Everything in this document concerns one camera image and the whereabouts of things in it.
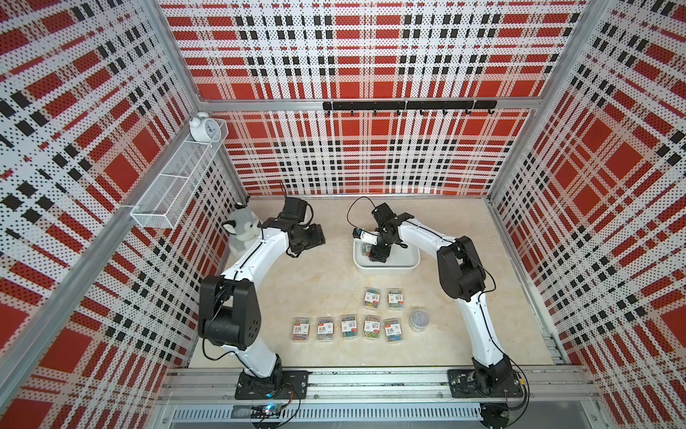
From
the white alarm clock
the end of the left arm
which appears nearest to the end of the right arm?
the end of the left arm

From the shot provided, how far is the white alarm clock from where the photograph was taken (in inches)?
31.7

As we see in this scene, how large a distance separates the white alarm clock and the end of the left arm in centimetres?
35

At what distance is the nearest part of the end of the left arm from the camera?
650 millimetres

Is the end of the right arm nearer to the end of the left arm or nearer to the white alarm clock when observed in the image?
the end of the left arm
